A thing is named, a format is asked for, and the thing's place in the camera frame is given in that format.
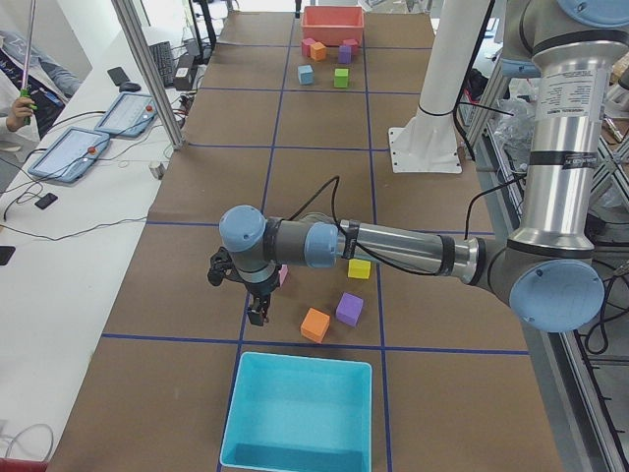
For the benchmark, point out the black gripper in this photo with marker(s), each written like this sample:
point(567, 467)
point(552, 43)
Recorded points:
point(257, 290)

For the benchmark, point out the light blue block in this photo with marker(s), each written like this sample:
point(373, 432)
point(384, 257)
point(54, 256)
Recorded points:
point(315, 217)
point(305, 75)

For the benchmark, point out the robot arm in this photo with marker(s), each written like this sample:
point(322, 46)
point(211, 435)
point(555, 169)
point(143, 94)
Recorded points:
point(543, 271)

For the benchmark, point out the light pink block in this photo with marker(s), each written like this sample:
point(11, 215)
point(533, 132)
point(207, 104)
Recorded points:
point(283, 272)

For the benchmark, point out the orange block left side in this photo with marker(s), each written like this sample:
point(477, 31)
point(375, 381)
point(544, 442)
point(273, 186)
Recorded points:
point(315, 325)

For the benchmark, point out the yellow block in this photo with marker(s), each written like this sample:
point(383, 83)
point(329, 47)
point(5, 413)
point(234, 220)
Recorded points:
point(359, 269)

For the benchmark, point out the cyan plastic bin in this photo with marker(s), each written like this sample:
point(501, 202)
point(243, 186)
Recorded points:
point(294, 413)

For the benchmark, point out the blue teach pendant far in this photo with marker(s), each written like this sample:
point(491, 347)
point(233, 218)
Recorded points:
point(128, 116)

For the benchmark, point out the blue teach pendant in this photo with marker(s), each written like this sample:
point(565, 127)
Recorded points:
point(128, 116)
point(70, 156)

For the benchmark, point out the black smartphone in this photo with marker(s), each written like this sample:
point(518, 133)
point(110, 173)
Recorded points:
point(46, 201)

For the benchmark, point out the blue teach pendant near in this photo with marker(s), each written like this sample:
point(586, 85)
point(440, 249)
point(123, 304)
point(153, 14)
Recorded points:
point(70, 156)

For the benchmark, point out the green block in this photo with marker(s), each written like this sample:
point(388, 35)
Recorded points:
point(341, 78)

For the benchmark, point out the black computer mouse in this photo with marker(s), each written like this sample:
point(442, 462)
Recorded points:
point(129, 87)

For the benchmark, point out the orange block right side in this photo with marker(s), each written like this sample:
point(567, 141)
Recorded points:
point(318, 51)

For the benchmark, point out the magenta block beside orange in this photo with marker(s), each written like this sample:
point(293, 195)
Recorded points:
point(306, 45)

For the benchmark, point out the black keyboard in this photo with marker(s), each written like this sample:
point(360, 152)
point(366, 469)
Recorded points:
point(162, 57)

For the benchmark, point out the red plastic bin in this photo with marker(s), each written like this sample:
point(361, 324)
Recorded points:
point(331, 25)

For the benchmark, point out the person in white shirt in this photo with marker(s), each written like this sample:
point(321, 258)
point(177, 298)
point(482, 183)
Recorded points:
point(35, 90)

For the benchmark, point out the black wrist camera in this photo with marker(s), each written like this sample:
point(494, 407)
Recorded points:
point(221, 267)

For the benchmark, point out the white pedestal column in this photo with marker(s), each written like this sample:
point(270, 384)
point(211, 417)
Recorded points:
point(428, 143)

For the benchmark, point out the aluminium frame post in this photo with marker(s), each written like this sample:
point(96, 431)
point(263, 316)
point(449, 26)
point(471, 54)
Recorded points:
point(133, 31)

